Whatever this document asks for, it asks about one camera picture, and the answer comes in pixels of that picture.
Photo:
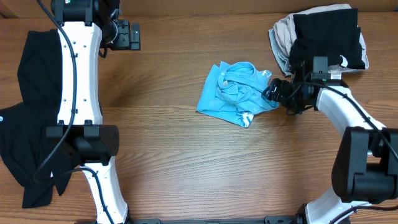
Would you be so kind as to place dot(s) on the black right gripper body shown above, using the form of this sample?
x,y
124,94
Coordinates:
x,y
295,101

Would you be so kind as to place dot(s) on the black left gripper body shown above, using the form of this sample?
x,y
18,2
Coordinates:
x,y
118,37

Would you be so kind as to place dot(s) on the light blue t-shirt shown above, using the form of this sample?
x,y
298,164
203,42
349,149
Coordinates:
x,y
234,93

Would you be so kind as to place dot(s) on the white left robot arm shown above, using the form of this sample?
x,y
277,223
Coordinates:
x,y
87,30

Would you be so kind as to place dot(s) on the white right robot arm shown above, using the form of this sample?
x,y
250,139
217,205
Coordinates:
x,y
365,170

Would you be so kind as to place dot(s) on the grey folded garment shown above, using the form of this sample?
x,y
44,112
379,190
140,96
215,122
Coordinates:
x,y
281,59

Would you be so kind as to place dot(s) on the beige folded garment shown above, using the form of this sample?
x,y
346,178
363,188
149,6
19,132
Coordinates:
x,y
286,35

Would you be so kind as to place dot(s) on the black folded garment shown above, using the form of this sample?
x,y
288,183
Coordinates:
x,y
331,34

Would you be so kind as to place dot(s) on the black garment on left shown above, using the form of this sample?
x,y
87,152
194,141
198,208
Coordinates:
x,y
24,145

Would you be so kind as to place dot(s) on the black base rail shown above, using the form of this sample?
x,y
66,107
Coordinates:
x,y
287,219

